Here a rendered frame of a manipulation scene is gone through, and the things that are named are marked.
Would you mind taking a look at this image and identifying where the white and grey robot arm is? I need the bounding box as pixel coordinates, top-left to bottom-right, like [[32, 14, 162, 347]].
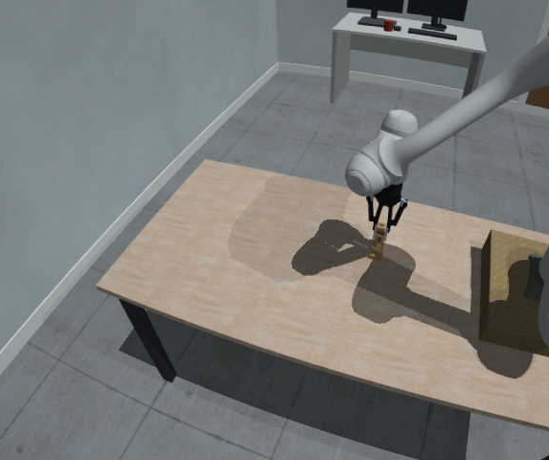
[[345, 35, 549, 346]]

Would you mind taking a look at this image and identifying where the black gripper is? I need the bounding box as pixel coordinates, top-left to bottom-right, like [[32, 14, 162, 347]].
[[366, 183, 408, 242]]

